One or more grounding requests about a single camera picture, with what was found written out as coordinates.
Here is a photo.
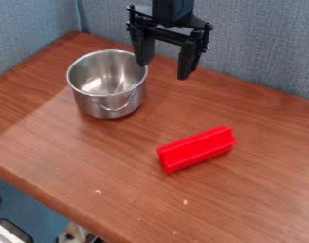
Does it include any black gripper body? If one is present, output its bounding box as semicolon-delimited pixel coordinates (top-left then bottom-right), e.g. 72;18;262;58
126;0;213;46

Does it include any grey object under table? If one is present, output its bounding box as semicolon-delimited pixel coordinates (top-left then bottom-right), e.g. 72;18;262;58
0;197;34;243

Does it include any red plastic block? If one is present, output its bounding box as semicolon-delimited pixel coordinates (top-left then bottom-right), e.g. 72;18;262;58
157;126;237;174

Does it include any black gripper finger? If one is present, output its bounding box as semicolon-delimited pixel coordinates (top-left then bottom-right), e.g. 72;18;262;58
177;41;201;80
130;28;154;66

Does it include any metal pot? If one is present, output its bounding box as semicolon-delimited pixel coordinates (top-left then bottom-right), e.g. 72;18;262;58
65;49;147;120

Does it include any white object under table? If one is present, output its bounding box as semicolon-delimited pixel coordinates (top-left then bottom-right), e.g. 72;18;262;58
54;222;105;243

